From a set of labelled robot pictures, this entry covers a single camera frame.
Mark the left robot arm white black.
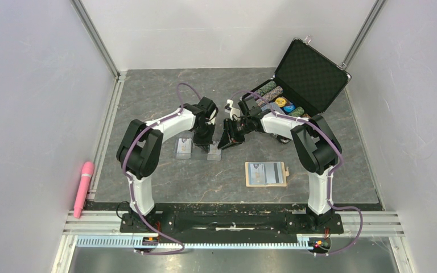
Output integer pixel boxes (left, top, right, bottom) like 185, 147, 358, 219
116, 97, 218, 232

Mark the yellow dealer button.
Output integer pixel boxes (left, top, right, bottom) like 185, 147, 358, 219
275, 97, 288, 107

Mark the silver credit card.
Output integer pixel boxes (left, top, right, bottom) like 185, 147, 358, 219
249, 163, 266, 185
265, 162, 286, 185

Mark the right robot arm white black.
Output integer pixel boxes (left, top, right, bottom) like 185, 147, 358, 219
218, 98, 342, 232

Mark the black poker chip case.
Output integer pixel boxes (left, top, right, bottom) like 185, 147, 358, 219
240, 39, 351, 119

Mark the pink brown poker chip row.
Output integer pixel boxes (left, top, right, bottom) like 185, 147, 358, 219
262, 86, 283, 102

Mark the purple cable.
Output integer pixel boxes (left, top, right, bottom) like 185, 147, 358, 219
229, 89, 364, 257
122, 82, 202, 257

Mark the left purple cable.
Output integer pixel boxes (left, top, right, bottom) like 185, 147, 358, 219
122, 82, 202, 257

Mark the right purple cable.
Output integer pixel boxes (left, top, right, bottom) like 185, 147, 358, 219
229, 89, 364, 257

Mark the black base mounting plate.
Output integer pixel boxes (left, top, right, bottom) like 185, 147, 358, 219
119, 203, 344, 243

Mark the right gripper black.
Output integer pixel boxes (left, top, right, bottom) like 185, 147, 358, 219
218, 117, 252, 150

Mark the purple green poker chip row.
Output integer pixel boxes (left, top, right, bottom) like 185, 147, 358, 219
255, 80, 277, 97

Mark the white toothed cable rail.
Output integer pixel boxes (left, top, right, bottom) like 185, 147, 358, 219
76, 235, 313, 250

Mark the green poker chip stack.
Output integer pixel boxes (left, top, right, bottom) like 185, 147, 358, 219
288, 107, 305, 117

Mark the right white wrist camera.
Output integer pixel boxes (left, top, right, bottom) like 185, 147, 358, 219
224, 99, 241, 121

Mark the pink cylindrical object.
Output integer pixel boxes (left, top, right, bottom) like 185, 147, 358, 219
73, 162, 94, 219

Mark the clear sleeve with credit cards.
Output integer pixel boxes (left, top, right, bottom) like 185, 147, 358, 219
174, 131, 221, 162

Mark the blue round poker chip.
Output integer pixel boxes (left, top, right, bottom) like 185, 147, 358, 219
283, 105, 295, 113

